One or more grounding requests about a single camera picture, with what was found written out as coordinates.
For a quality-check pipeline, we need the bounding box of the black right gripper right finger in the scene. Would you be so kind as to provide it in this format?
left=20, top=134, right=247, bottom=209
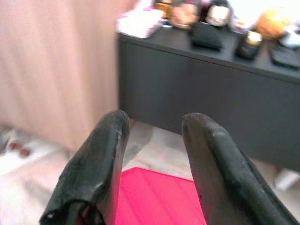
left=181, top=112, right=300, bottom=225

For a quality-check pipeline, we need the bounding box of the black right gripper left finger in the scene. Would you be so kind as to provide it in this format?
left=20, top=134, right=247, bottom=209
left=38, top=110, right=131, bottom=225

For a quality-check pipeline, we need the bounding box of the red plastic stool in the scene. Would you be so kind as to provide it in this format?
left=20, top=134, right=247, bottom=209
left=114, top=166, right=208, bottom=225

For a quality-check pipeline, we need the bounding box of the black low cabinet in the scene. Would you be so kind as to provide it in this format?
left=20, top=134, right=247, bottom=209
left=117, top=23, right=300, bottom=192

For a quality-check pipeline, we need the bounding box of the light wooden cabinet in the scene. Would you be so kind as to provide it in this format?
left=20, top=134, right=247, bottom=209
left=0, top=0, right=132, bottom=150

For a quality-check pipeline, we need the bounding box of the small dark bottle gold cap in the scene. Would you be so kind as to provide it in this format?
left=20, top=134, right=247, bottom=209
left=235, top=30, right=263, bottom=60

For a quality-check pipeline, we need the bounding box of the black flat case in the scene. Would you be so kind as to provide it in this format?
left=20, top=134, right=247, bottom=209
left=270, top=44, right=300, bottom=70

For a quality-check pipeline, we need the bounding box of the black pouch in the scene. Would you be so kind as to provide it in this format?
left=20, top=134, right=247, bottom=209
left=190, top=22, right=223, bottom=51

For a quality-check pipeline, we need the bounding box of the pink white tissue pack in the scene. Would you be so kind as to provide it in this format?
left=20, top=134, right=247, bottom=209
left=116, top=8, right=164, bottom=38

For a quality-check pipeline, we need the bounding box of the small black white plush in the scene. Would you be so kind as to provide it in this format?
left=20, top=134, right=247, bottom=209
left=280, top=30, right=300, bottom=49

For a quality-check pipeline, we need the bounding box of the yellow orange plush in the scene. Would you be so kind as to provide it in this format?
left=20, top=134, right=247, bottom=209
left=255, top=8, right=293, bottom=40

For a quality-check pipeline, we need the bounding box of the black mouse plush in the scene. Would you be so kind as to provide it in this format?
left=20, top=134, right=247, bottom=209
left=205, top=0, right=234, bottom=26

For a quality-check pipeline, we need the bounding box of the black plush with red bow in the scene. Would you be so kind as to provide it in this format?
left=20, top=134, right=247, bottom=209
left=171, top=0, right=204, bottom=30

